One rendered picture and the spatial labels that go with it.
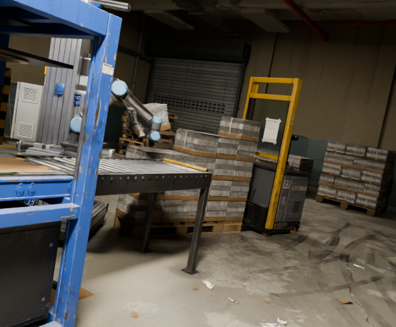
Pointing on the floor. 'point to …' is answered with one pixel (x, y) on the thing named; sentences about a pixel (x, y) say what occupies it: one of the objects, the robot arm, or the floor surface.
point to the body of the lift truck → (295, 205)
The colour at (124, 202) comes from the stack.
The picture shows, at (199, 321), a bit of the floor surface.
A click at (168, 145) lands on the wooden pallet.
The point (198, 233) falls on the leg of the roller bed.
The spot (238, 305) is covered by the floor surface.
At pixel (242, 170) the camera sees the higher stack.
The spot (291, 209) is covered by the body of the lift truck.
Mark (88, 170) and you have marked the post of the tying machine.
